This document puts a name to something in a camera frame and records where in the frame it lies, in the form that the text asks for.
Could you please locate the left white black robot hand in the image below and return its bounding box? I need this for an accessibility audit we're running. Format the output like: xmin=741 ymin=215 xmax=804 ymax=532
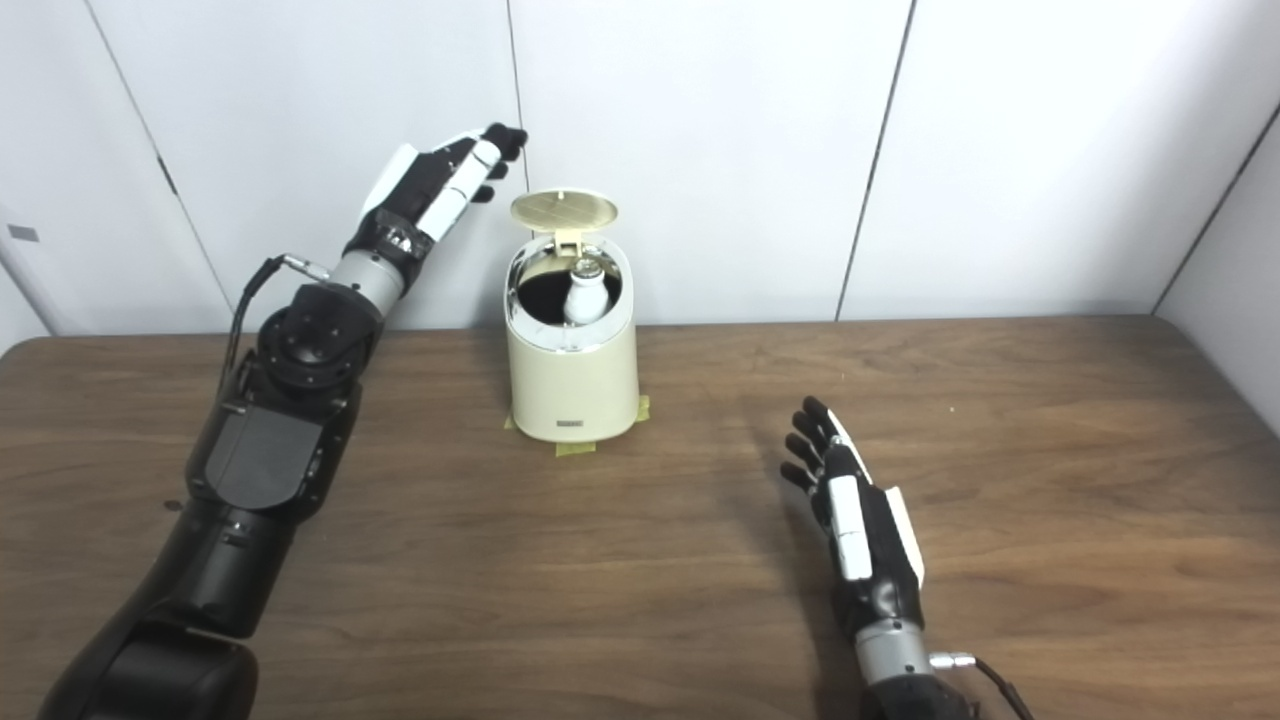
xmin=345 ymin=123 xmax=528 ymax=286

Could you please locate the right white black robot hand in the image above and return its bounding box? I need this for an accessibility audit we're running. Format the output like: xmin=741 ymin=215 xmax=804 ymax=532
xmin=780 ymin=396 xmax=926 ymax=641

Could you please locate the round cream bin lid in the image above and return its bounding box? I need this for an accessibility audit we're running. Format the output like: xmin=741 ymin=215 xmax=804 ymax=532
xmin=510 ymin=190 xmax=619 ymax=251

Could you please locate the small white plastic bottle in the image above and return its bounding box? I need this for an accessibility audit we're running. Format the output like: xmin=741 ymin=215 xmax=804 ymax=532
xmin=563 ymin=257 xmax=609 ymax=326

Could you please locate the cream-colored trash bin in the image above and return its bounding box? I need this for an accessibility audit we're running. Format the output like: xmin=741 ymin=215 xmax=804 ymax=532
xmin=503 ymin=235 xmax=641 ymax=444

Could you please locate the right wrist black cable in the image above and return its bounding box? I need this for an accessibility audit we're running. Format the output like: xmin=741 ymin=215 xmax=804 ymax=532
xmin=930 ymin=652 xmax=1036 ymax=720

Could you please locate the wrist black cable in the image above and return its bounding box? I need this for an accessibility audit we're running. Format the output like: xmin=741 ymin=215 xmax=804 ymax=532
xmin=930 ymin=652 xmax=1036 ymax=720
xmin=218 ymin=254 xmax=331 ymax=401

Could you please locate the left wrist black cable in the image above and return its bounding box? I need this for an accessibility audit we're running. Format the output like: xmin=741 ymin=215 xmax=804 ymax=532
xmin=218 ymin=254 xmax=331 ymax=401

